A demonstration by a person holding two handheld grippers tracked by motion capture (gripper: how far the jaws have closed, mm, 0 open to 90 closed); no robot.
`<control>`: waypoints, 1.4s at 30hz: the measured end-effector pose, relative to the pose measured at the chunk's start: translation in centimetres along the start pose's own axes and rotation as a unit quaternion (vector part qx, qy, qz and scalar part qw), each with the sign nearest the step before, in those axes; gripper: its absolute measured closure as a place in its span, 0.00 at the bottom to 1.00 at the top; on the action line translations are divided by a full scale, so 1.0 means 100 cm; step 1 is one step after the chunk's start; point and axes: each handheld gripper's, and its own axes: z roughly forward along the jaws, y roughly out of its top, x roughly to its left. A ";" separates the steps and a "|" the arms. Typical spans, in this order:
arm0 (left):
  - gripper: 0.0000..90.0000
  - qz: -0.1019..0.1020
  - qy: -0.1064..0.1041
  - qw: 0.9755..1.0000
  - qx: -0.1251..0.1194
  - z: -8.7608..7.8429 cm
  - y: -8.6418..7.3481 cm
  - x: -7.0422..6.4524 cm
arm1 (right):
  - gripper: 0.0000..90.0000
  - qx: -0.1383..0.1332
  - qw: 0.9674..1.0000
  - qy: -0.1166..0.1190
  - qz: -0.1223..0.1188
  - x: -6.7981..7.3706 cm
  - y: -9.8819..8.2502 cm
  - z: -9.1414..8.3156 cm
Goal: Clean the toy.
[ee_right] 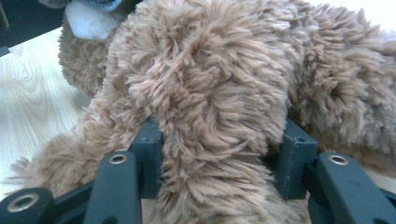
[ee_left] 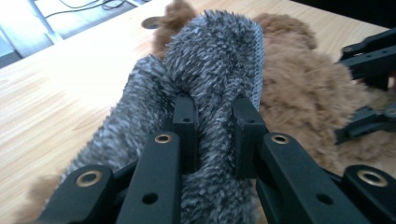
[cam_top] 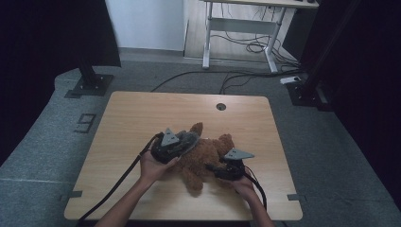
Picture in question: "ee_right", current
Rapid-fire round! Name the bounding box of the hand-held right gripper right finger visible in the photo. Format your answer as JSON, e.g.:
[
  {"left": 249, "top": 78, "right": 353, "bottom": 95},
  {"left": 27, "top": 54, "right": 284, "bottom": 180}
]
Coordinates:
[{"left": 274, "top": 118, "right": 318, "bottom": 200}]

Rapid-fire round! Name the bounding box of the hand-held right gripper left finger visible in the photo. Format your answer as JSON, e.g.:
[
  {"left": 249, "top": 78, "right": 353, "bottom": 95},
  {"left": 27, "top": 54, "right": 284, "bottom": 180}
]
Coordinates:
[{"left": 129, "top": 119, "right": 164, "bottom": 200}]

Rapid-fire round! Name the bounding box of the brown plush teddy bear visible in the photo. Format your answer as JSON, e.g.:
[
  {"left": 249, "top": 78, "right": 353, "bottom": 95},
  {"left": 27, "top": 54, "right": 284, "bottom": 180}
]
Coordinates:
[{"left": 4, "top": 0, "right": 396, "bottom": 224}]

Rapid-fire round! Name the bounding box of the grey knitted small sweater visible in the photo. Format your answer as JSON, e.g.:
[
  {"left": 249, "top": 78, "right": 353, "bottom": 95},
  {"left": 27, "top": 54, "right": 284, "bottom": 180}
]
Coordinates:
[{"left": 66, "top": 0, "right": 124, "bottom": 13}]

